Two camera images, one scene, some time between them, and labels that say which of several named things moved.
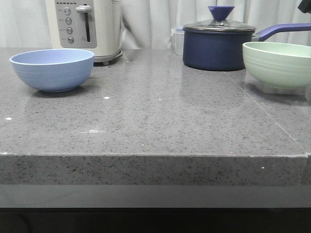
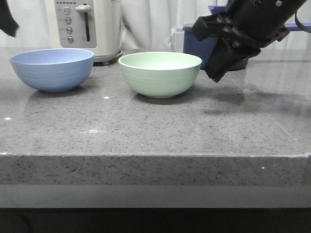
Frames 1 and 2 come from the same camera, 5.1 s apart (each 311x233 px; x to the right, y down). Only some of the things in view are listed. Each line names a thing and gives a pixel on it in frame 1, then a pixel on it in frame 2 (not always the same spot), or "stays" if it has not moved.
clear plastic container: x=177 y=40 stays
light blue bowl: x=55 y=70 stays
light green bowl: x=278 y=67 -> x=161 y=74
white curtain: x=147 y=24 stays
